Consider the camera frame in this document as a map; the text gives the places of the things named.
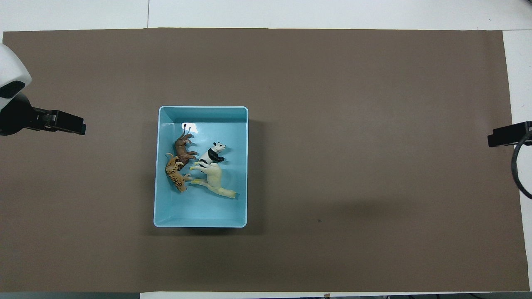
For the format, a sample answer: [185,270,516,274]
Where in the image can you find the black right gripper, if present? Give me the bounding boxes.
[488,121,532,148]

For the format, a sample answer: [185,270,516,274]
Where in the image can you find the brown lion toy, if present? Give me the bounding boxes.
[173,123,198,163]

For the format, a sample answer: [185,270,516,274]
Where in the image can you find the black and white panda toy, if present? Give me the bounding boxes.
[198,142,227,169]

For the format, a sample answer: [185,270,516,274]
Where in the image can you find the brown table mat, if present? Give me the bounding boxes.
[0,28,530,293]

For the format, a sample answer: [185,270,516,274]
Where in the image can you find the orange striped tiger toy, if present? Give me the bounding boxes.
[165,153,192,193]

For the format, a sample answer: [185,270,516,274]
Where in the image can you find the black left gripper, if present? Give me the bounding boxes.
[0,93,86,136]

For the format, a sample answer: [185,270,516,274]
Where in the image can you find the light blue storage box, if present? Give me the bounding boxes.
[153,105,249,228]

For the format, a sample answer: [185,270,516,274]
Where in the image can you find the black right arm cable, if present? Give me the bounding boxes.
[511,129,532,200]

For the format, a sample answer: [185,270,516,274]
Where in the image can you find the white horse toy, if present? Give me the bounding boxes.
[189,162,239,199]

